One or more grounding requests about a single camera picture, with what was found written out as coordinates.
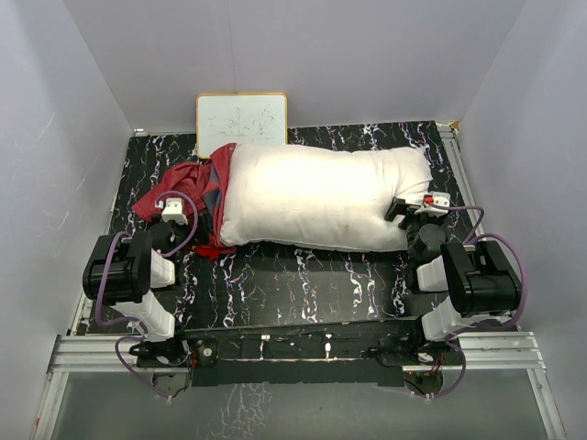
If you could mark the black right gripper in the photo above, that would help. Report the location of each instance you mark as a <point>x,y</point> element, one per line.
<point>399,207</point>

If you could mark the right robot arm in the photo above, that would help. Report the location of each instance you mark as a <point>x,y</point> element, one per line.
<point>483,289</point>

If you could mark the aluminium table frame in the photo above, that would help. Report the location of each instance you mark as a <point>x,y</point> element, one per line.
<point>290,324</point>

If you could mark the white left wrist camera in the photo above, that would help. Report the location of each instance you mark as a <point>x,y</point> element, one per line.
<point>173,211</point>

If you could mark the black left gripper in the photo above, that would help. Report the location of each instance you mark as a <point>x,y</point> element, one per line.
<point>186,228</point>

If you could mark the red patterned pillowcase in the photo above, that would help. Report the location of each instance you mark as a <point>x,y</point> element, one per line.
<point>203,189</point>

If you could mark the white pillow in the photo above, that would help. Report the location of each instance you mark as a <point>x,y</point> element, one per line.
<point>320,198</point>

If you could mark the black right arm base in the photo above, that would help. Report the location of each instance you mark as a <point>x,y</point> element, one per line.
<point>422,366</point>

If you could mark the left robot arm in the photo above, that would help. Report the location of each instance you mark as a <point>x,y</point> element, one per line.
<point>123,273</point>

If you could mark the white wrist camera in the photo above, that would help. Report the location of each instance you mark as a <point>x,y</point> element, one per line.
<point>173,211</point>
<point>435,204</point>

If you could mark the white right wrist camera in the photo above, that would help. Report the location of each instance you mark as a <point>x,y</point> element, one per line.
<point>435,204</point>

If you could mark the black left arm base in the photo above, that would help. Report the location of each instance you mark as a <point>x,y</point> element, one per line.
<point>192,354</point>

